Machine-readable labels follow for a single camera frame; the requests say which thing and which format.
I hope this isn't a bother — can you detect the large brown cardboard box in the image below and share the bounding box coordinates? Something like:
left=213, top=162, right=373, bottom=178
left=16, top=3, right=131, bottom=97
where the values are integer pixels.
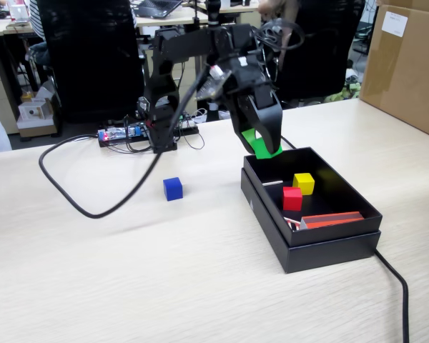
left=358, top=0, right=429, bottom=143

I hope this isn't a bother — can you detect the white pink desktop box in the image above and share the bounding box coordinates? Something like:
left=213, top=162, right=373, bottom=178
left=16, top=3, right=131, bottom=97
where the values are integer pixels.
left=6, top=0, right=31, bottom=24

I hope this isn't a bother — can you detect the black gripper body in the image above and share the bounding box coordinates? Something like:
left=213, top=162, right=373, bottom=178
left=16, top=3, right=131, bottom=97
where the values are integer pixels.
left=222, top=52, right=273, bottom=107

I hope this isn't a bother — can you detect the thin black wire loop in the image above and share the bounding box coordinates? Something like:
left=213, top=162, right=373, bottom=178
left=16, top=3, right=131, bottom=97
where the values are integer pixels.
left=178, top=123, right=205, bottom=151

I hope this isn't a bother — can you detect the light wood desk with drawers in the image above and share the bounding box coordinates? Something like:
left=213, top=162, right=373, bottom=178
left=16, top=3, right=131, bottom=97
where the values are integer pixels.
left=0, top=19, right=40, bottom=136

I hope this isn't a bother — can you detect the thick black camera cable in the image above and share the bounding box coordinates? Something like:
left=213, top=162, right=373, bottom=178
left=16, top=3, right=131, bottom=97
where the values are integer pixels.
left=38, top=69, right=215, bottom=219

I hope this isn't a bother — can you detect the black mesh office chair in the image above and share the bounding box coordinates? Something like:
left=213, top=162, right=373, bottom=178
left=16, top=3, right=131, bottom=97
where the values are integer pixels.
left=35, top=0, right=146, bottom=124
left=262, top=0, right=366, bottom=108

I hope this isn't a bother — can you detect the red wooden cube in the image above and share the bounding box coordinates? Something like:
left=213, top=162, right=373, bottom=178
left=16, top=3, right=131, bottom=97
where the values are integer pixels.
left=282, top=186, right=304, bottom=212

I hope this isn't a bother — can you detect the black laptop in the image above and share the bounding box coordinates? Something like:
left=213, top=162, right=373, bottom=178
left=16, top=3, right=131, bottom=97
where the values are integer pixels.
left=133, top=0, right=184, bottom=19

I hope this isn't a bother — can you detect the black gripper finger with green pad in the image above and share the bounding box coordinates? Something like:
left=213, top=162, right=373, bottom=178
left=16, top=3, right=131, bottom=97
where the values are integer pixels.
left=230, top=101, right=262, bottom=157

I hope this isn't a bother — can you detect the seated person with long hair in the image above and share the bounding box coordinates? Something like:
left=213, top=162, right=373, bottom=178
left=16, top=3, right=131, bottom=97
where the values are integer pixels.
left=256, top=0, right=300, bottom=26

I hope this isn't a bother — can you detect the motor controller circuit board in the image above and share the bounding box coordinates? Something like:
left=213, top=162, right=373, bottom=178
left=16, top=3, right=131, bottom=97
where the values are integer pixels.
left=97, top=124, right=146, bottom=143

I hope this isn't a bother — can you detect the black open box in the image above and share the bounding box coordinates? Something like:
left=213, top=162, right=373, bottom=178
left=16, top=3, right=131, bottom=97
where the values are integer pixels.
left=240, top=166, right=383, bottom=275

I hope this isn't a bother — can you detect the small white stick bundle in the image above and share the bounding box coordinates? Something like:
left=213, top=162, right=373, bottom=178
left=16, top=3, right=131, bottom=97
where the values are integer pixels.
left=283, top=215, right=302, bottom=232

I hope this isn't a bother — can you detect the black vertical pole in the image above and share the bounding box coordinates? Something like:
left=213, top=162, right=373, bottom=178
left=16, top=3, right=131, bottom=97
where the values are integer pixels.
left=204, top=0, right=223, bottom=122

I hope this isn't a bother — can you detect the black cardboard box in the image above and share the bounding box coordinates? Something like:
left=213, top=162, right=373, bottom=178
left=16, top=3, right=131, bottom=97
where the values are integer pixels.
left=242, top=145, right=384, bottom=248

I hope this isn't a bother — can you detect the small white product box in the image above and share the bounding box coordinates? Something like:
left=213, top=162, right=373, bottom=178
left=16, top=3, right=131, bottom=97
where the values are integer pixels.
left=19, top=100, right=48, bottom=122

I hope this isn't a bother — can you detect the light wood office desk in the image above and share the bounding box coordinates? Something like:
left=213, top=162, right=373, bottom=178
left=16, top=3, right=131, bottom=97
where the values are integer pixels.
left=134, top=2, right=264, bottom=39

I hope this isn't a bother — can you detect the black wrist wire loop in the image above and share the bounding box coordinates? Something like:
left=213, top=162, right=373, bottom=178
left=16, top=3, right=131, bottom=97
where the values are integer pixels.
left=252, top=17, right=307, bottom=53

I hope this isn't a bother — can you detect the yellow wooden cube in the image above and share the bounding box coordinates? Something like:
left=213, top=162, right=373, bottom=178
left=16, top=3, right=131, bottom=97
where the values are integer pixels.
left=292, top=172, right=316, bottom=197

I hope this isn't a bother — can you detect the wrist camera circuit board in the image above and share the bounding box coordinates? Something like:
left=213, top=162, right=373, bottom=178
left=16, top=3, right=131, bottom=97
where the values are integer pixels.
left=194, top=65, right=234, bottom=102

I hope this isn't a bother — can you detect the person in striped shirt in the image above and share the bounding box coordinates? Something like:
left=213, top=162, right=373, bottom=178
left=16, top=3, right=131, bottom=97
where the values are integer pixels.
left=25, top=0, right=53, bottom=67

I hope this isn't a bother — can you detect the green wooden cube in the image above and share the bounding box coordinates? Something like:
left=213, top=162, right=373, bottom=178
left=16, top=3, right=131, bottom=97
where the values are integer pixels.
left=252, top=137, right=284, bottom=161

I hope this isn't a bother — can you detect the green yellow floor clutter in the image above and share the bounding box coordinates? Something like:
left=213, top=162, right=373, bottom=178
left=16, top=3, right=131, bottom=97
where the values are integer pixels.
left=323, top=80, right=362, bottom=105

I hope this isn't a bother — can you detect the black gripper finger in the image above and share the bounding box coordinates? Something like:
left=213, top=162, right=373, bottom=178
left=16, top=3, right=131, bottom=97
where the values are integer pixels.
left=247, top=84, right=284, bottom=155

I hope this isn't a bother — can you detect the white shipping label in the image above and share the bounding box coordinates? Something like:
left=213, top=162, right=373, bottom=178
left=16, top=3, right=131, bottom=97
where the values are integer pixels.
left=381, top=10, right=409, bottom=37

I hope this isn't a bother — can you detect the white connector board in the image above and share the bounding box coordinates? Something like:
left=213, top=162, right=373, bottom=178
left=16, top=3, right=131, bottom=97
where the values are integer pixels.
left=178, top=113, right=198, bottom=130

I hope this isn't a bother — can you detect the thick black table cable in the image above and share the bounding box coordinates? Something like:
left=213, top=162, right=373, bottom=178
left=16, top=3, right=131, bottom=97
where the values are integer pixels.
left=278, top=134, right=411, bottom=343

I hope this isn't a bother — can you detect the blue wooden cube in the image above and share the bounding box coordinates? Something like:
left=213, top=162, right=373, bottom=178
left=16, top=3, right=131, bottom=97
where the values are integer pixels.
left=162, top=177, right=184, bottom=202

